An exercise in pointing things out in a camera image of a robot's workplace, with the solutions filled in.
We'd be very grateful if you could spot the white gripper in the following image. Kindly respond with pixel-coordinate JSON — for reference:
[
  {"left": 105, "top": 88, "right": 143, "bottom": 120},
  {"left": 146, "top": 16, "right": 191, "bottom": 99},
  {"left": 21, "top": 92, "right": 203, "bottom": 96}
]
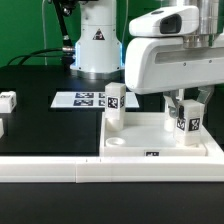
[{"left": 125, "top": 36, "right": 224, "bottom": 118}]

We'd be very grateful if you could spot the white square table top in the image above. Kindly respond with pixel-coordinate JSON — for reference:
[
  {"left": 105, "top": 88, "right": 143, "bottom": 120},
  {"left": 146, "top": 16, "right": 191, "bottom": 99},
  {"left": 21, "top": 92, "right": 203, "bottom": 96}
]
[{"left": 99, "top": 112, "right": 206, "bottom": 157}]

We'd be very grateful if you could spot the white L-shaped obstacle fence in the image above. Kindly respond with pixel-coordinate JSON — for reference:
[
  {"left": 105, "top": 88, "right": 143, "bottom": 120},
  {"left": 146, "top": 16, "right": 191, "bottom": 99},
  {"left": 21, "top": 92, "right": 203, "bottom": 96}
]
[{"left": 0, "top": 129, "right": 224, "bottom": 183}]

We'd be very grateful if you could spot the white marker plate with tags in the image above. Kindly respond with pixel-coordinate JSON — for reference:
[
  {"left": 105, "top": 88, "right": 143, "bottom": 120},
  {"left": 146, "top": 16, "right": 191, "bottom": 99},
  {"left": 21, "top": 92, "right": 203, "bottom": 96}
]
[{"left": 51, "top": 92, "right": 139, "bottom": 108}]

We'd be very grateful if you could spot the white block at left edge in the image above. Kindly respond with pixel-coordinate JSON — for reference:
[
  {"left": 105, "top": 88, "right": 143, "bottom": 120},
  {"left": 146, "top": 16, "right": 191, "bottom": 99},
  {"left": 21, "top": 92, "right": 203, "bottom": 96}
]
[{"left": 0, "top": 118, "right": 4, "bottom": 139}]

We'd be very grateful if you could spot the black cable bundle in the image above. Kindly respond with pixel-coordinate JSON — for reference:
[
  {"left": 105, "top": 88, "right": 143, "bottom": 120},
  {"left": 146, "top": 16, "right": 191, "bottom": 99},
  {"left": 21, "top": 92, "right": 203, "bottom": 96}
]
[{"left": 6, "top": 48, "right": 73, "bottom": 67}]

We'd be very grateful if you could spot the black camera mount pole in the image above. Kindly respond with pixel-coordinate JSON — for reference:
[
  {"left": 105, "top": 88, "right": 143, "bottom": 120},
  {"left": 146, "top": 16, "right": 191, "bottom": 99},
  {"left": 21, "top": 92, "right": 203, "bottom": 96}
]
[{"left": 48, "top": 0, "right": 78, "bottom": 70}]

